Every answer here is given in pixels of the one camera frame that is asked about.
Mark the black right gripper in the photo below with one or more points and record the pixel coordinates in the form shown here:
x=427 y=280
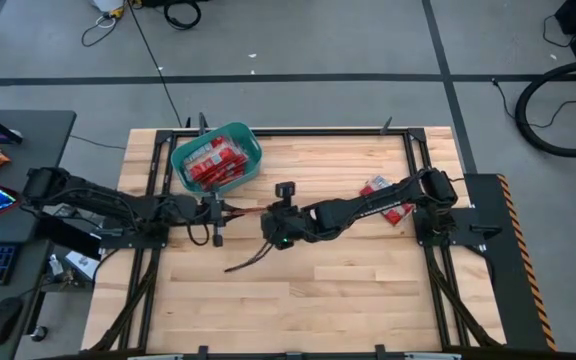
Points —
x=290 y=225

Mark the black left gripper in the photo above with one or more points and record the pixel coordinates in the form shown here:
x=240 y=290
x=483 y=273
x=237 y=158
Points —
x=188 y=210

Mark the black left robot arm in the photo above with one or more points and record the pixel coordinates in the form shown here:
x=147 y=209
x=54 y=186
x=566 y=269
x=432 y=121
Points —
x=93 y=197

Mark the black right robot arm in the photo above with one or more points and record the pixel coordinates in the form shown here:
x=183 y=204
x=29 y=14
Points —
x=358 y=207

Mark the teal plastic basket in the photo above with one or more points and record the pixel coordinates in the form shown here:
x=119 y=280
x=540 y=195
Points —
x=180 y=160

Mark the white box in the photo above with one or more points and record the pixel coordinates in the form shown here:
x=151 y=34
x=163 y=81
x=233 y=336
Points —
x=82 y=264

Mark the black control box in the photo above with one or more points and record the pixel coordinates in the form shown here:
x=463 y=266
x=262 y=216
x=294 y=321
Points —
x=68 y=242

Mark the black desk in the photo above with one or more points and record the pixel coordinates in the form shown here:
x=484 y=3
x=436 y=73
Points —
x=43 y=145

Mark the black caster wheel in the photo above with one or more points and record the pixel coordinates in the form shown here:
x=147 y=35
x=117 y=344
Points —
x=39 y=333

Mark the white floor object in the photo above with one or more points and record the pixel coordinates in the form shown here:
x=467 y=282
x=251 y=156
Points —
x=108 y=5

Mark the black hazard striped platform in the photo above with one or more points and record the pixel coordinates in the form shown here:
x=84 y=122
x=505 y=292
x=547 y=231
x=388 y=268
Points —
x=508 y=280

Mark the black computer mouse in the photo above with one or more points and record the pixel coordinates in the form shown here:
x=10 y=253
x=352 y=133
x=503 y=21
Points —
x=2 y=322

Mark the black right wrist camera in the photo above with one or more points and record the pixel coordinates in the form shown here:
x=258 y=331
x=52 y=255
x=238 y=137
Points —
x=285 y=191

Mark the black frame clamp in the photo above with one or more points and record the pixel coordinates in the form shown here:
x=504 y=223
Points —
x=386 y=126
x=203 y=125

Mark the black aluminium rig frame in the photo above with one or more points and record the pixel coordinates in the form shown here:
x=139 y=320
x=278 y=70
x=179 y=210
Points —
x=293 y=132

